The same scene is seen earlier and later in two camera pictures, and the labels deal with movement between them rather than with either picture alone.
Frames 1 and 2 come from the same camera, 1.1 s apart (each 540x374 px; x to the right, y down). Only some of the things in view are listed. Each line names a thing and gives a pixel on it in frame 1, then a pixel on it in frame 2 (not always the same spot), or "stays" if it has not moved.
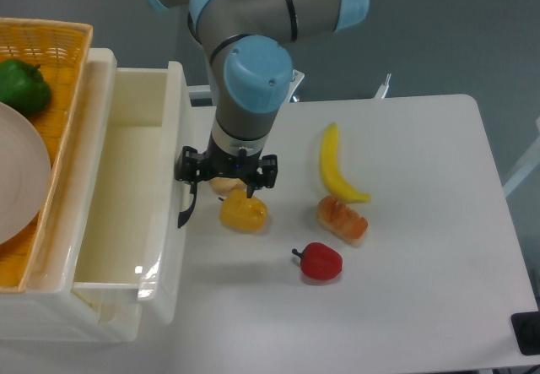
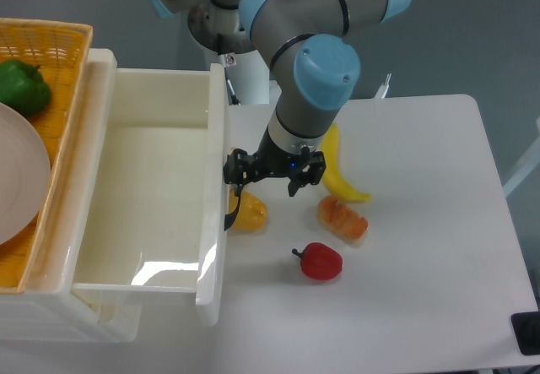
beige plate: (25, 176) stays
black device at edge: (526, 329) stays
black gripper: (216, 162) to (305, 166)
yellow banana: (332, 174) stays
